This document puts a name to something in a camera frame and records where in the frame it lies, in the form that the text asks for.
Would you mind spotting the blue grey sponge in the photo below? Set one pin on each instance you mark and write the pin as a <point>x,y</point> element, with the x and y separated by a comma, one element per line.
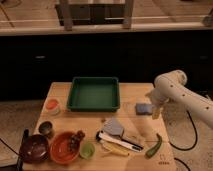
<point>143,109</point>

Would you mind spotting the yellow banana toy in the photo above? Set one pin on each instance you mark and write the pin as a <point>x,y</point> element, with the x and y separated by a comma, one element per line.
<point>115,149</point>

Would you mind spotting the white jar orange lid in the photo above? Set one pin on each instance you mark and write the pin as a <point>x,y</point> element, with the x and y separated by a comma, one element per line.
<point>52,106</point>

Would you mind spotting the brown grape bunch toy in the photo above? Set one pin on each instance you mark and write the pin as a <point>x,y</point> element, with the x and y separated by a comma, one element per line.
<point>75,140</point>

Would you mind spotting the white black handled utensil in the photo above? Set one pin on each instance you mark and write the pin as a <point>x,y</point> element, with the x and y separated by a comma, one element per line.
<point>127,145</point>

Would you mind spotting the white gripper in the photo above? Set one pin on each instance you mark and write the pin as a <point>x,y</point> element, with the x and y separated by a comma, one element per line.
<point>158,100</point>

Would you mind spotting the black spoon handle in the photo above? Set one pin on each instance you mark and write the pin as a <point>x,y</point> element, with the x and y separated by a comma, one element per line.
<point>19,161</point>

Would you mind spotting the green chili pepper toy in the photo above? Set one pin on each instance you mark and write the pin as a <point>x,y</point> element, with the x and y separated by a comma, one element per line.
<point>154,149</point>

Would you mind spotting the grey cloth piece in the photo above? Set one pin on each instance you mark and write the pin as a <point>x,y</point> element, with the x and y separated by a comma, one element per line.
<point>113,127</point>

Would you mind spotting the small metal cup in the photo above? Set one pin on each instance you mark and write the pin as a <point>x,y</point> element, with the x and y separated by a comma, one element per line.
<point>46,129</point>

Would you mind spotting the dark maroon bowl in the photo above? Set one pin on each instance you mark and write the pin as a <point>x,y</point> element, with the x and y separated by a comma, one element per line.
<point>35,149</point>

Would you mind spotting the wooden stool frame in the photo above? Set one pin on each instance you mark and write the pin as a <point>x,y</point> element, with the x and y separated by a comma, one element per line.
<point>71,13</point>

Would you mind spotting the orange bowl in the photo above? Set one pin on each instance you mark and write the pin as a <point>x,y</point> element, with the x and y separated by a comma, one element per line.
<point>60,151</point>

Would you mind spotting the small green cup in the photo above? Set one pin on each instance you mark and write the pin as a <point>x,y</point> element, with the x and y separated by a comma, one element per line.
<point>87,150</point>

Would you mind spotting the green plastic tray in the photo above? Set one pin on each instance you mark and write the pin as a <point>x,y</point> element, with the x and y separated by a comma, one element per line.
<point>94,94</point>

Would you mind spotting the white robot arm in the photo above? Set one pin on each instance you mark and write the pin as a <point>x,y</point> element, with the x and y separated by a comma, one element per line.
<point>171,85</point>

